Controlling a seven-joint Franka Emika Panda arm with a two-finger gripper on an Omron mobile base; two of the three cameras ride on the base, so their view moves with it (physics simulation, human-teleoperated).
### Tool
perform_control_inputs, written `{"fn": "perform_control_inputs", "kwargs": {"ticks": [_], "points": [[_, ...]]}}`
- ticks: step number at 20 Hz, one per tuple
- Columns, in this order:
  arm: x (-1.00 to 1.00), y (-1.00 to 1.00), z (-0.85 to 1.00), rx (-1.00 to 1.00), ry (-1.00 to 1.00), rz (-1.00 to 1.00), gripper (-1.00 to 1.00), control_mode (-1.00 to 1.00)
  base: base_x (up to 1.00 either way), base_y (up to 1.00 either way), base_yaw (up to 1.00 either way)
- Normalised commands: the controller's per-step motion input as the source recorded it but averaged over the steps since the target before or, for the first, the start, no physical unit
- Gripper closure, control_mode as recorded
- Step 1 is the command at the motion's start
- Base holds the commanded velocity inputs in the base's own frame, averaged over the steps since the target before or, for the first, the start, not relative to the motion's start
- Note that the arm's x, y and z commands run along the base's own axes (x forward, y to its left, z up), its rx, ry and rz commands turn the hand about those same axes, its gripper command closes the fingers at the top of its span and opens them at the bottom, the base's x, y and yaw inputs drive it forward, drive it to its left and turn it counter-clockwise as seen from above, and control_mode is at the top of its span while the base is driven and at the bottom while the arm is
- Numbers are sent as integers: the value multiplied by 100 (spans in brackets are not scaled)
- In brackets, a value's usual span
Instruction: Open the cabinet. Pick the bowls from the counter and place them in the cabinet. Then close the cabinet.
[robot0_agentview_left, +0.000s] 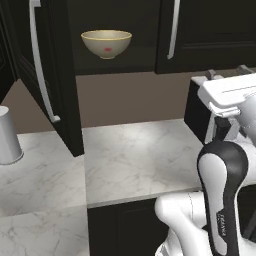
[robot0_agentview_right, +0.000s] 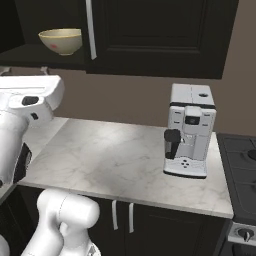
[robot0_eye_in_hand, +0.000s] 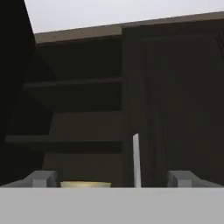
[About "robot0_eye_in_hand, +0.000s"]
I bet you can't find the dark open shelf unit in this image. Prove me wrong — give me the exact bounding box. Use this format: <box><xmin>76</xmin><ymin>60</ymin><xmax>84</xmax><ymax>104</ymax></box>
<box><xmin>3</xmin><ymin>24</ymin><xmax>124</xmax><ymax>188</ymax></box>

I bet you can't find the dark brown cabinet door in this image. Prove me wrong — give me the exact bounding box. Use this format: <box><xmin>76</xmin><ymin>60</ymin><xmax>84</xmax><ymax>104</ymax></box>
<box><xmin>121</xmin><ymin>17</ymin><xmax>224</xmax><ymax>188</ymax></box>

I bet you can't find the white cabinet door handle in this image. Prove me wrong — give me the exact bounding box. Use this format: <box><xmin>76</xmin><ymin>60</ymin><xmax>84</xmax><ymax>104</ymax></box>
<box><xmin>132</xmin><ymin>132</ymin><xmax>143</xmax><ymax>188</ymax></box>

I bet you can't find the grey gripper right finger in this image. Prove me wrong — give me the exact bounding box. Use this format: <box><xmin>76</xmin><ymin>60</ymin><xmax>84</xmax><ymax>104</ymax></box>
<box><xmin>166</xmin><ymin>170</ymin><xmax>223</xmax><ymax>188</ymax></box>

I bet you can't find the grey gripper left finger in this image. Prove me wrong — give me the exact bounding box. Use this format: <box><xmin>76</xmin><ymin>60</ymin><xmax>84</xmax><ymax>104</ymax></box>
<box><xmin>2</xmin><ymin>170</ymin><xmax>59</xmax><ymax>188</ymax></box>

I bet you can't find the pale yellow bowl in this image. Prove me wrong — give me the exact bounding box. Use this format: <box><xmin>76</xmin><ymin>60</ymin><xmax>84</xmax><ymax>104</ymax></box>
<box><xmin>59</xmin><ymin>180</ymin><xmax>112</xmax><ymax>188</ymax></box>

